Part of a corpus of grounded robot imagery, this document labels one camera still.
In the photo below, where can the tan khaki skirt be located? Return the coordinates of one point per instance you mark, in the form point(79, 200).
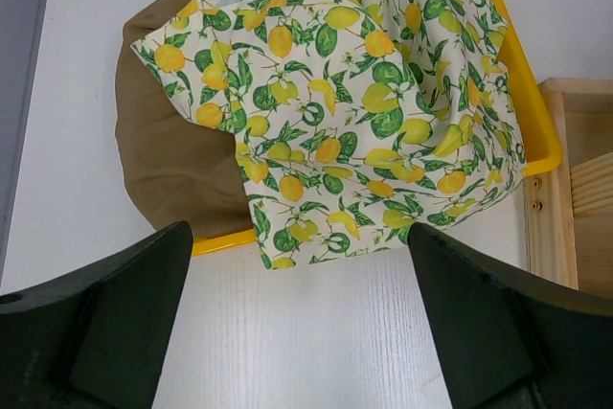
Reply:
point(173, 170)

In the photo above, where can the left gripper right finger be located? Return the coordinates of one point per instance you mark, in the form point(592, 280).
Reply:
point(506, 338)

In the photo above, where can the yellow plastic tray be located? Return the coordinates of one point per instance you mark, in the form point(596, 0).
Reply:
point(543, 147)

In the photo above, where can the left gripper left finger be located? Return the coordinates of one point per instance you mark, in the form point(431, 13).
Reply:
point(96, 337)

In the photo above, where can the wooden clothes rack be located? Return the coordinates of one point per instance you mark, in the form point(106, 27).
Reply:
point(569, 209)

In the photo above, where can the lemon print skirt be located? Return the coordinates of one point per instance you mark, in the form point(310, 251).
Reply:
point(353, 119)

